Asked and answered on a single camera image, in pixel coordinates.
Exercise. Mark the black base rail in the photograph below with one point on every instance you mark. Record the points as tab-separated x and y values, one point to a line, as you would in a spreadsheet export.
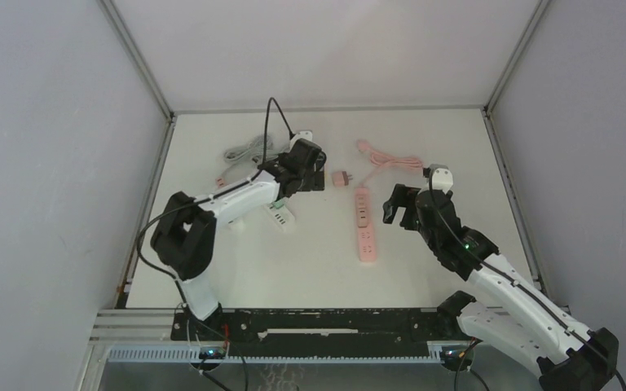
323	333

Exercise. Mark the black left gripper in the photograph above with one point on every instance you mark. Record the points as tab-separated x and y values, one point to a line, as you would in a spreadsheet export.
316	179

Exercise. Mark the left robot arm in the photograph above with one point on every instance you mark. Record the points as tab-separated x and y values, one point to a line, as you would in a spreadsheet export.
179	242

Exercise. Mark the pink USB charger plug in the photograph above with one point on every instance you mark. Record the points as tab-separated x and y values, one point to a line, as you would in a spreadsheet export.
220	182

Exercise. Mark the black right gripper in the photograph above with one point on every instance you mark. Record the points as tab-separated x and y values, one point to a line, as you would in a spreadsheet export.
403	195

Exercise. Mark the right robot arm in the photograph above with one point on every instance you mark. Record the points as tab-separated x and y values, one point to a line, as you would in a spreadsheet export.
560	351

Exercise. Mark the pink charger plug with prongs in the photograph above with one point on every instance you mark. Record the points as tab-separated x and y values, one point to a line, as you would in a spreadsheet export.
361	201

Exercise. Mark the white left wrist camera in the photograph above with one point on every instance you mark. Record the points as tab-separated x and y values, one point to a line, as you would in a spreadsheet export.
302	134

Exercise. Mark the pink power strip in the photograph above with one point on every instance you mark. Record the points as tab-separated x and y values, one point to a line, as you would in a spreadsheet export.
366	236

